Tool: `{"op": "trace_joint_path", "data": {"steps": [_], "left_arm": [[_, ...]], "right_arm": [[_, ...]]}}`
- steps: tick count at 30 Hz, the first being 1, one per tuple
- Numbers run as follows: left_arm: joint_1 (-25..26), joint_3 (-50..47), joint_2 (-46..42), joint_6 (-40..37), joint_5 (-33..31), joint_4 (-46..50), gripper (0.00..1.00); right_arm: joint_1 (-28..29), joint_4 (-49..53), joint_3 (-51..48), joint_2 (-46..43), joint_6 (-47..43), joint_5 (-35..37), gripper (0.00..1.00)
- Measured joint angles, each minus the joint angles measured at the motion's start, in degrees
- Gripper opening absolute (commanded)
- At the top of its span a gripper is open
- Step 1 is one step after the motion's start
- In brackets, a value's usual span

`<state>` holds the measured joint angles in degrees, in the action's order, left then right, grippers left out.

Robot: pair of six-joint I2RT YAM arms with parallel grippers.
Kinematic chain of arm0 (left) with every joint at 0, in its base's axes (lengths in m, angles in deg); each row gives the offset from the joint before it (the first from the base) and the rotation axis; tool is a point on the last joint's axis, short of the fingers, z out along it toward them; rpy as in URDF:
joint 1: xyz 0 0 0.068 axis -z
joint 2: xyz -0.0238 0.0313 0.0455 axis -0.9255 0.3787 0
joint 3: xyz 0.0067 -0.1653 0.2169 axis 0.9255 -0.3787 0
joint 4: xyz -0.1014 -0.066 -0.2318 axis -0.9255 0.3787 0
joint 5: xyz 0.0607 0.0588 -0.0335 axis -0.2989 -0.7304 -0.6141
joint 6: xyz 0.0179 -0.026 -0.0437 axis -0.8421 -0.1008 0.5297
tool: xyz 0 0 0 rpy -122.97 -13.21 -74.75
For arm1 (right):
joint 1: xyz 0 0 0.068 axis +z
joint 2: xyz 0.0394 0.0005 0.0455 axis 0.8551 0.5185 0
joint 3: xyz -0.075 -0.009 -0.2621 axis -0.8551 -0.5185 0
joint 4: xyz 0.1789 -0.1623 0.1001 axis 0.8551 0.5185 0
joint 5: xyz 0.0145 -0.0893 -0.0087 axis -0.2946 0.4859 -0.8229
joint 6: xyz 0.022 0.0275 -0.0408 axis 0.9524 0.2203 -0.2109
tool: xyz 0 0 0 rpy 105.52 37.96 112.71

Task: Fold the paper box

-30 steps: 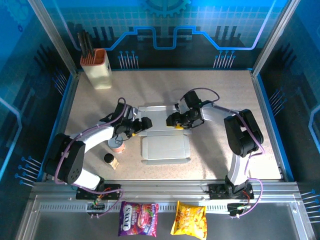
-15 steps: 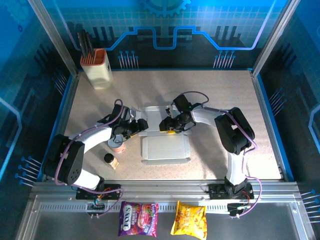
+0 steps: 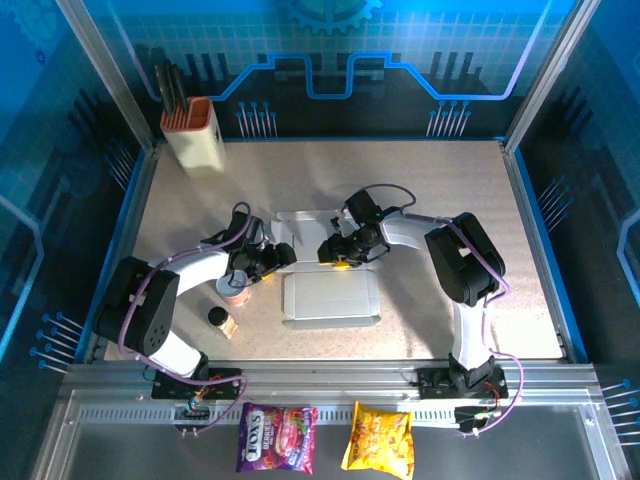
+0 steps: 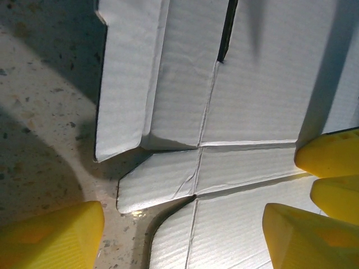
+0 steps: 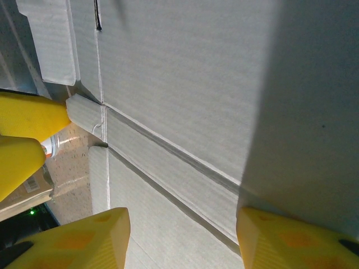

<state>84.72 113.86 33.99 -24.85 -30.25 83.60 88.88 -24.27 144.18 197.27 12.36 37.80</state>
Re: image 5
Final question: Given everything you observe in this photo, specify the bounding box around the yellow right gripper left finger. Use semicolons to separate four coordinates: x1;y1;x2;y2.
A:
5;207;131;269

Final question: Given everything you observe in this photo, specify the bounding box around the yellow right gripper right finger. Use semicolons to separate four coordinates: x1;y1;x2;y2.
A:
237;206;359;269

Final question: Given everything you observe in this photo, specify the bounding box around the white paper box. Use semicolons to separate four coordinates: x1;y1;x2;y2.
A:
15;0;359;269

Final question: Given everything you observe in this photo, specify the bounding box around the black-lidded spice jar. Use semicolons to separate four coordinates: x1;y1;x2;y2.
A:
0;168;56;222

